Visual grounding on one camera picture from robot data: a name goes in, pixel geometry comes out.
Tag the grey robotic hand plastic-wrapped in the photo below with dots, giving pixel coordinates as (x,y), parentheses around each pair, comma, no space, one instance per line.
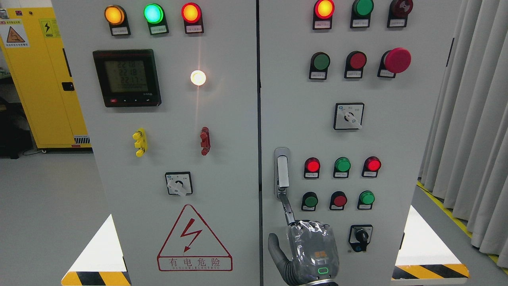
(315,256)

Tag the silver door swing handle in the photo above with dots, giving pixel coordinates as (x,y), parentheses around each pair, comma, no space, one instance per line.
(281,171)

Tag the grey right cabinet door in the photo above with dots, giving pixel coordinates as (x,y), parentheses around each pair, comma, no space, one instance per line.
(298,113)

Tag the grey cabinet door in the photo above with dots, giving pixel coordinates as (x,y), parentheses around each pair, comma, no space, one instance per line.
(298,113)
(225,181)

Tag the grey left cabinet door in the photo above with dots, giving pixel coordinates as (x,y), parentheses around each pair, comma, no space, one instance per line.
(225,181)

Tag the orange-red top lamp right door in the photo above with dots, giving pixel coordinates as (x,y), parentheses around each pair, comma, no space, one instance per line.
(323,14)

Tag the green top lamp right door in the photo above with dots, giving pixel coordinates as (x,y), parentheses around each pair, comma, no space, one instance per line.
(361,13)

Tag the red indicator lamp left door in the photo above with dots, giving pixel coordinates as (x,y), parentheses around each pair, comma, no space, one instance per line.
(192,18)

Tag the green indicator lamp left door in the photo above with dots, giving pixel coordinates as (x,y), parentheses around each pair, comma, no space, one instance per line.
(155,17)

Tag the orange indicator lamp left door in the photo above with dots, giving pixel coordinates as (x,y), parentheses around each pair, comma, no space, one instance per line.
(117,20)

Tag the dark green button lower left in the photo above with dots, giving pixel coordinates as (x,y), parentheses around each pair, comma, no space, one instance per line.
(309,201)

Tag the red button lower middle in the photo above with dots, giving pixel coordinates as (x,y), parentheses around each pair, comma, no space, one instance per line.
(338,201)

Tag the green button lower right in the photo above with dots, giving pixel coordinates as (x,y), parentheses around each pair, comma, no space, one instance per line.
(366,200)

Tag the lit red lamp left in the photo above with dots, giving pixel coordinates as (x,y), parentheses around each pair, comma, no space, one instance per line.
(312,168)

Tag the lit red lamp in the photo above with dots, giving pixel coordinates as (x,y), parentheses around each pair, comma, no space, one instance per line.
(312,168)
(371,167)

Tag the green lamp middle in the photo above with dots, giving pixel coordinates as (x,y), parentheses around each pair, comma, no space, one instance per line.
(342,168)

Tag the lit red lamp right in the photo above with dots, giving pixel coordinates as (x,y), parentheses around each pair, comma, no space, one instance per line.
(371,167)

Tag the red electric hazard warning sticker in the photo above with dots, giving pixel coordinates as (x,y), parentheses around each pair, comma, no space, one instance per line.
(192,246)

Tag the red terminal connector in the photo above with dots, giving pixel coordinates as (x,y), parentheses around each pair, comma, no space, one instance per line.
(205,141)

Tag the grey curtain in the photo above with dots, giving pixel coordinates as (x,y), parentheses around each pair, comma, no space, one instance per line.
(466,158)

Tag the green push button upper row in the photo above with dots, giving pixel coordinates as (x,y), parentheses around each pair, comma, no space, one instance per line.
(319,64)

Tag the red push button upper row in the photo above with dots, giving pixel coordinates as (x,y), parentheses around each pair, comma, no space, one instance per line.
(354,65)

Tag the yellow terminal connector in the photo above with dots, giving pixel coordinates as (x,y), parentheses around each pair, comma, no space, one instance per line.
(140,139)

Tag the white glowing indicator lamp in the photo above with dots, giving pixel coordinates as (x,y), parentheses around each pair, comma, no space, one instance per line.
(198,77)

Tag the red emergency stop mushroom button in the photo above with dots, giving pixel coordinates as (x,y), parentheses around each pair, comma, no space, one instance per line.
(394,61)

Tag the dark red buzzer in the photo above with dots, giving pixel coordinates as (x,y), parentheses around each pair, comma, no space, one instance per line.
(398,13)

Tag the black digital power meter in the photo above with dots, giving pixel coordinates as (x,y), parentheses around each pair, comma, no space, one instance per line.
(128,78)

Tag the yellow safety cabinet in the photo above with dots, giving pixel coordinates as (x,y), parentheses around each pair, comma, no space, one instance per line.
(35,54)

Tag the black knob selector switch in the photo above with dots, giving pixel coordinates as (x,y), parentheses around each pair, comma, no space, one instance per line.
(360,237)

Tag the upper right rotary selector switch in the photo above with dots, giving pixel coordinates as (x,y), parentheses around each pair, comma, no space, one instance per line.
(348,116)

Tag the left door rotary selector switch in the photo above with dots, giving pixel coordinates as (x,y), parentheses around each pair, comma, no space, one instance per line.
(179,183)

